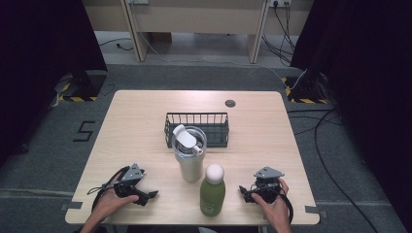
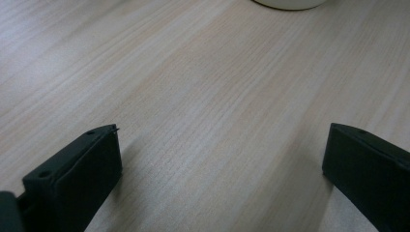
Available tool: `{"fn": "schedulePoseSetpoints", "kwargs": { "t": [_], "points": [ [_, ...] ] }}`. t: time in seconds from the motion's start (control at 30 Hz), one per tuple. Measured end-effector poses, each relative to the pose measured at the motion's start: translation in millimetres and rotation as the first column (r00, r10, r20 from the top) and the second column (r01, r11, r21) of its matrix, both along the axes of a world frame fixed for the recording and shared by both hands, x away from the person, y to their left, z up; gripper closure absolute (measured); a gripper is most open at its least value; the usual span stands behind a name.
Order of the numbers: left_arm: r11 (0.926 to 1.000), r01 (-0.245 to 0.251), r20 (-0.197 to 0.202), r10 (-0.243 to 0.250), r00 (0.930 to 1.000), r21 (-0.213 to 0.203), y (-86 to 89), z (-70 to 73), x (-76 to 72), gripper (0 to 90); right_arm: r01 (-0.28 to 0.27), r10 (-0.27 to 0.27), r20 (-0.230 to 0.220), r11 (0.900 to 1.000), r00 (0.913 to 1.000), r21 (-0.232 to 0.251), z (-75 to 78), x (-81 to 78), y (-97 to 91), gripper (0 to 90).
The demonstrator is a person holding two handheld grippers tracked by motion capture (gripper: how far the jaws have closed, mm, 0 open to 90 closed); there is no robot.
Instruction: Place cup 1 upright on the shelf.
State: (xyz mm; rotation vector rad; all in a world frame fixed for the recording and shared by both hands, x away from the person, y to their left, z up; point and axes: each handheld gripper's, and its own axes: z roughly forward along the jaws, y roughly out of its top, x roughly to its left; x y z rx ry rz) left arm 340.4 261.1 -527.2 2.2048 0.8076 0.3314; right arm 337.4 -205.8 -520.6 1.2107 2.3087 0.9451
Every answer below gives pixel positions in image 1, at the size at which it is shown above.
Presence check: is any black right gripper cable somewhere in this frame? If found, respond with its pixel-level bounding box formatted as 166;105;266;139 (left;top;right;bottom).
275;190;294;225

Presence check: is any black wire basket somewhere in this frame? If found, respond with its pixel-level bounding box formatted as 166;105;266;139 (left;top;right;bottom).
163;112;230;150

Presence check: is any person's right hand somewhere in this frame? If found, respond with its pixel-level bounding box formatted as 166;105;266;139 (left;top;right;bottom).
251;177;292;225

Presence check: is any bundle of black hanging cables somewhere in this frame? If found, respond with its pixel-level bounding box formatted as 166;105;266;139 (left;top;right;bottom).
260;1;297;67

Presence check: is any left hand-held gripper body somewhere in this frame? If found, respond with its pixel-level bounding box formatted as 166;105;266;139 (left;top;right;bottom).
113;162;146;198

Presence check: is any white wall socket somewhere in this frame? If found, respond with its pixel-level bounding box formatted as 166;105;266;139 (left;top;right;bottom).
269;0;293;8

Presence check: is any cream tumbler with white lid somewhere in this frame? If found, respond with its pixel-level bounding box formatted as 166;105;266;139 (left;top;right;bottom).
171;123;208;183

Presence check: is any grey tape strip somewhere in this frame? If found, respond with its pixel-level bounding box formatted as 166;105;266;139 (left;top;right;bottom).
304;205;328;219
59;200;84;212

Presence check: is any dark curtain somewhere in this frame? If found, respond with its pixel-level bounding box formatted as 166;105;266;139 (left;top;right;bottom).
290;0;412;232
0;0;109;163

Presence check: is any black floor cable with plug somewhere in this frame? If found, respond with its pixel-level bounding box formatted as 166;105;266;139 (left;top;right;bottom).
97;37;134;52

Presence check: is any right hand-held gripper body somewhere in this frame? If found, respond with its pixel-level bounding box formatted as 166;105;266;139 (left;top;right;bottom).
253;166;286;205

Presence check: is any green bottle with white cap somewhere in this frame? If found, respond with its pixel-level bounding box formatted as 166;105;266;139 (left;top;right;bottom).
199;163;226;218

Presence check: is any black stand base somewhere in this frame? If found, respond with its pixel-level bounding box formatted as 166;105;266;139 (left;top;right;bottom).
62;69;108;99
289;75;328;102

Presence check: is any beige wooden desk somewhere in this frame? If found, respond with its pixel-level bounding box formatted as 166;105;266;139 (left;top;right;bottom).
81;0;316;65

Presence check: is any person's left hand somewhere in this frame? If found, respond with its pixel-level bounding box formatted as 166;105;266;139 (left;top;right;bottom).
93;188;140;221

